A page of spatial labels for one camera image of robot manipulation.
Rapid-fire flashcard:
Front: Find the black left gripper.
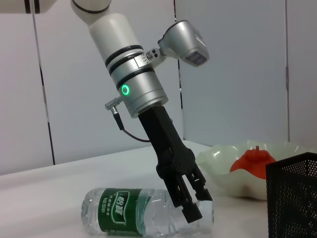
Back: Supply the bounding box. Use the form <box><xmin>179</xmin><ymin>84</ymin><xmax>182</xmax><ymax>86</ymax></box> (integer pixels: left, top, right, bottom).
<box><xmin>138</xmin><ymin>106</ymin><xmax>213</xmax><ymax>224</ymax></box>

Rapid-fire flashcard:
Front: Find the pale green glass fruit plate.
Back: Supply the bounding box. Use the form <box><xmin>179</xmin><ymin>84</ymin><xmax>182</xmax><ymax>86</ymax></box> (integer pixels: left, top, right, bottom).
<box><xmin>196</xmin><ymin>139</ymin><xmax>317</xmax><ymax>201</ymax></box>

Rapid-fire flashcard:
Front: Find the left gripper cable with plug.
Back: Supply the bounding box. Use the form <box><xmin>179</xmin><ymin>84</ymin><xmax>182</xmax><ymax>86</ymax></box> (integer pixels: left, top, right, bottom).
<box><xmin>104</xmin><ymin>97</ymin><xmax>152</xmax><ymax>143</ymax></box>

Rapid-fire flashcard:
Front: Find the black mesh pen holder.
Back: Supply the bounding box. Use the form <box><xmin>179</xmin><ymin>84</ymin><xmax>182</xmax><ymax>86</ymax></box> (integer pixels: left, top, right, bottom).
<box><xmin>265</xmin><ymin>151</ymin><xmax>317</xmax><ymax>238</ymax></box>

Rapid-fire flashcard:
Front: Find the clear green-label water bottle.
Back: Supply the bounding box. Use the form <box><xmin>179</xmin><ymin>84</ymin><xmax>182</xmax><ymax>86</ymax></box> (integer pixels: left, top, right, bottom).
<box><xmin>81</xmin><ymin>186</ymin><xmax>215</xmax><ymax>236</ymax></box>

